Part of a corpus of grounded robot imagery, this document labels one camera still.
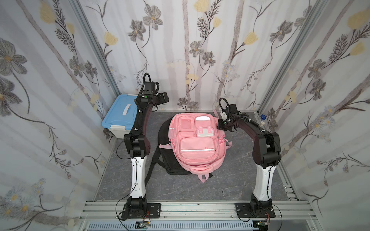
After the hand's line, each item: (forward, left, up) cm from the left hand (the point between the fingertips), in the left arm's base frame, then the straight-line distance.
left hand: (164, 96), depth 96 cm
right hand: (-14, -38, -13) cm, 43 cm away
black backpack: (-34, 0, -20) cm, 39 cm away
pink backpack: (-27, -22, -16) cm, 38 cm away
